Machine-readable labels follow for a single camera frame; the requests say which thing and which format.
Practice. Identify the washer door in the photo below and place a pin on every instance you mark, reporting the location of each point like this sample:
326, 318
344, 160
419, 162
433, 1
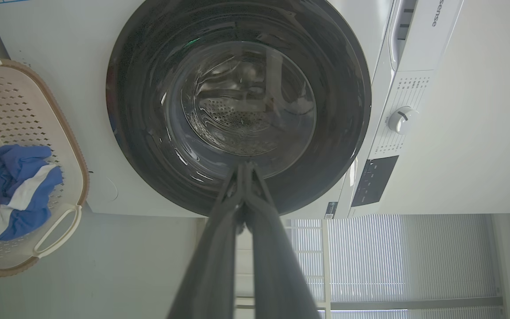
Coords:
140, 133

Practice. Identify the blue and white garment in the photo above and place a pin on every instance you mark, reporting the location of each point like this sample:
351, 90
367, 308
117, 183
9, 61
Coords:
16, 190

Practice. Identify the white detergent drawer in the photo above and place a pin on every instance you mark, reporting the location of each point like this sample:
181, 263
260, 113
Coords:
430, 42

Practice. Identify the round white filter cover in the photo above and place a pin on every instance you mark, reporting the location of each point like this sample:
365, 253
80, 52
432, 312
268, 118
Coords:
104, 190

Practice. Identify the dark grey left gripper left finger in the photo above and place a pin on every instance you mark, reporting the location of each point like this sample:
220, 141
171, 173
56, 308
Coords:
213, 266

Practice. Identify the black washer display panel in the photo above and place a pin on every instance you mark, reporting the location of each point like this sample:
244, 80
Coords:
375, 179

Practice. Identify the white front-load washing machine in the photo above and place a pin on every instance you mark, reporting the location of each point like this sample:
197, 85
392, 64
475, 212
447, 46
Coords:
60, 48

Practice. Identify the white round program knob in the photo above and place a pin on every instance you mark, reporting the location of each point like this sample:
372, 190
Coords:
402, 120

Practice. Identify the dark energy label sticker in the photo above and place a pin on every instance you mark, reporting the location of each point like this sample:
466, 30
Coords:
331, 211

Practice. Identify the steel perforated washer drum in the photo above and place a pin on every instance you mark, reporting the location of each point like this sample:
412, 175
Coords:
237, 119

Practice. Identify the cream perforated laundry basket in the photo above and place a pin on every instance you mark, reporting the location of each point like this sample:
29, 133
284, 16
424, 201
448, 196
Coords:
20, 106

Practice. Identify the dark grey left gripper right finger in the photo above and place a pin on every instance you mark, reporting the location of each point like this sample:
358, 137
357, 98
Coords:
277, 274

